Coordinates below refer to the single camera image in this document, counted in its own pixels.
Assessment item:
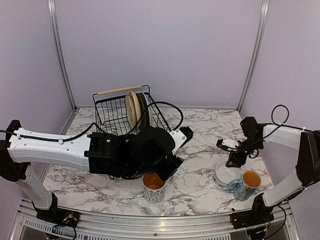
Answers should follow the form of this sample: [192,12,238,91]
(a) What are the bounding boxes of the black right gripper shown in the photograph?
[225,137,263,168]

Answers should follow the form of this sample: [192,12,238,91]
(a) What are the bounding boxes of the white bowl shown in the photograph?
[214,161,240,187]

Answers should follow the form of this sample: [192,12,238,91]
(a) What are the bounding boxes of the cream gold rimmed plate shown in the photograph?
[125,94,137,129]

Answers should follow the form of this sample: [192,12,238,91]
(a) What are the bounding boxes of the black wire dish rack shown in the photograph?
[88,92,175,180]

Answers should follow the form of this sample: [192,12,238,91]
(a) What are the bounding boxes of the grey reindeer plate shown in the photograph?
[137,92,150,130]

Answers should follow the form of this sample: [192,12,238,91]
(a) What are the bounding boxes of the plain cream yellow plate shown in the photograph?
[129,91,142,129]

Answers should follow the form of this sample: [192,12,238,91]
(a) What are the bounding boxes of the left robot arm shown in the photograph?
[0,120,188,223]

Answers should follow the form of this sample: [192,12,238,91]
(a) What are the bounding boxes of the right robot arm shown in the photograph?
[219,116,320,224]

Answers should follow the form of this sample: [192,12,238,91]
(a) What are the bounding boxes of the patterned mug yellow inside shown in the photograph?
[142,173,173,203]

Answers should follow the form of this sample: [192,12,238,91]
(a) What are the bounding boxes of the blue mug yellow inside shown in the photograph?
[227,170,262,201]

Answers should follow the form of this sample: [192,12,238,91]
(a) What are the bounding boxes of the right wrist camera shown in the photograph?
[216,138,241,151]

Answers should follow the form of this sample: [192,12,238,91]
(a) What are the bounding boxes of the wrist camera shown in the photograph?
[216,138,241,151]
[169,126,194,154]

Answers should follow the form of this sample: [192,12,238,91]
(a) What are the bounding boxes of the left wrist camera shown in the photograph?
[169,126,194,154]

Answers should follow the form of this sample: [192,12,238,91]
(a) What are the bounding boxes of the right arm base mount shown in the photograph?
[230,210,275,229]

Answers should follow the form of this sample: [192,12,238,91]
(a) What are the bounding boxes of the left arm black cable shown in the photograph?
[0,100,184,146]

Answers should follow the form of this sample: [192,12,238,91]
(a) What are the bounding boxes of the front aluminium rail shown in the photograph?
[8,199,301,240]

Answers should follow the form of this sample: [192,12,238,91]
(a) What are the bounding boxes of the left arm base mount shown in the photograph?
[36,208,80,228]

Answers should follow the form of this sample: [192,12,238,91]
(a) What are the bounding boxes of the right aluminium frame post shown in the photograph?
[237,0,270,112]

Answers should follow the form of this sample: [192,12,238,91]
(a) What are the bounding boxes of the aluminium frame post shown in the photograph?
[47,0,77,112]
[237,0,270,112]

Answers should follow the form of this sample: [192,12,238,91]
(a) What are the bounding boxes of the left aluminium frame post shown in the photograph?
[47,0,77,112]

